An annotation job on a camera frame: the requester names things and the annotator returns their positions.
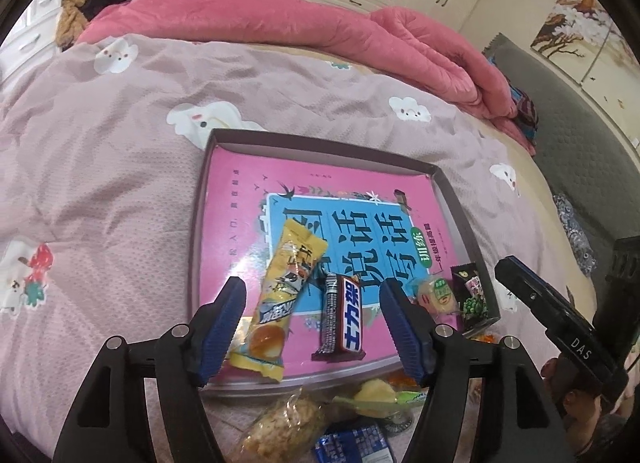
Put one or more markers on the clear puffed snack packet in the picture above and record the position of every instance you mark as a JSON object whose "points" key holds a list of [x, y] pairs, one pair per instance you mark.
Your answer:
{"points": [[285, 423]]}

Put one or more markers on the blue snack packet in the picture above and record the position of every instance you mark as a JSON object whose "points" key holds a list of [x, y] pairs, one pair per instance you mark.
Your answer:
{"points": [[350, 445]]}

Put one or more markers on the green pea snack packet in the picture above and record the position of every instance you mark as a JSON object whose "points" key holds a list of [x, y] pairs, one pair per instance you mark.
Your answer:
{"points": [[472, 303]]}

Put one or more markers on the green yellow chips packet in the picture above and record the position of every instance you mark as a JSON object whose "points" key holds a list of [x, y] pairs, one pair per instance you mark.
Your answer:
{"points": [[372, 393]]}

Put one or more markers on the yellow brown plush cloth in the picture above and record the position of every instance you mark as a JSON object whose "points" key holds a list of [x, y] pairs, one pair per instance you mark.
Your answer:
{"points": [[70, 23]]}

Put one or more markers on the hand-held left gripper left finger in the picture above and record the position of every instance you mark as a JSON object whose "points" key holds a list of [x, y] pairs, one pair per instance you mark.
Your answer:
{"points": [[222, 328]]}

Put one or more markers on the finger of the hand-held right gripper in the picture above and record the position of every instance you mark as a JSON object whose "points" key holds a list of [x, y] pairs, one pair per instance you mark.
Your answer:
{"points": [[530, 293]]}

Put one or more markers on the dark patterned pillow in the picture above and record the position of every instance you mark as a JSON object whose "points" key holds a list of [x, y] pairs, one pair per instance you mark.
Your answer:
{"points": [[575, 233]]}

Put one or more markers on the pink book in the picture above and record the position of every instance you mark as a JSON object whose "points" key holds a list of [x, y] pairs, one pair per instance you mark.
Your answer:
{"points": [[240, 203]]}

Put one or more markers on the pink quilt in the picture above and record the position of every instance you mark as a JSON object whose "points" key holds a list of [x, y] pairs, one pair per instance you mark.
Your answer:
{"points": [[280, 18]]}

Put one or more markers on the round pastry packet green label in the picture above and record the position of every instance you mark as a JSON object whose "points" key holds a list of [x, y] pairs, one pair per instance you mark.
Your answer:
{"points": [[437, 295]]}

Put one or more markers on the person's right hand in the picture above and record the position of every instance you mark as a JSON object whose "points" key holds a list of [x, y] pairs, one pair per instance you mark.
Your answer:
{"points": [[577, 405]]}

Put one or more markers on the long yellow cake packet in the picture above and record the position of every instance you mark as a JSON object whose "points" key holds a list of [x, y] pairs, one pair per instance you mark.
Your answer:
{"points": [[290, 283]]}

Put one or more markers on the dark shallow cardboard box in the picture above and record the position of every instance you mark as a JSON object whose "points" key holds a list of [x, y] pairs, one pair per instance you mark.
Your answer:
{"points": [[325, 148]]}

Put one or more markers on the striped dark clothes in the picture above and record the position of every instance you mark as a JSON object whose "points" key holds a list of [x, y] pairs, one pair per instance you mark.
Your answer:
{"points": [[522, 108]]}

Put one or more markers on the mauve printed bedsheet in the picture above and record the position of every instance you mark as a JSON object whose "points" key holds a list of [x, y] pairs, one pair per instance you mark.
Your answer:
{"points": [[100, 193]]}

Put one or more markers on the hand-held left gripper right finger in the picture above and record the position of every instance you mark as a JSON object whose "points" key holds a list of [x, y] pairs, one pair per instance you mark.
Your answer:
{"points": [[405, 328]]}

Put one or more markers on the floral wall painting panel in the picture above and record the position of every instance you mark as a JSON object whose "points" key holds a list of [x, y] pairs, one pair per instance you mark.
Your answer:
{"points": [[575, 28], [615, 78]]}

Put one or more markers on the grey padded headboard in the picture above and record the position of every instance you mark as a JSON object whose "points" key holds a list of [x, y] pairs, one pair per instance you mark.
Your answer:
{"points": [[575, 143]]}

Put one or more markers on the dark brown chocolate bar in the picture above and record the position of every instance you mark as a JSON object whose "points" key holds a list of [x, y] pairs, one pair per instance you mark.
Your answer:
{"points": [[345, 323]]}

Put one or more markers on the white drawer cabinet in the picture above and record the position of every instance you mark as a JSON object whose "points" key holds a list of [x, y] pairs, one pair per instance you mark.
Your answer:
{"points": [[30, 28]]}

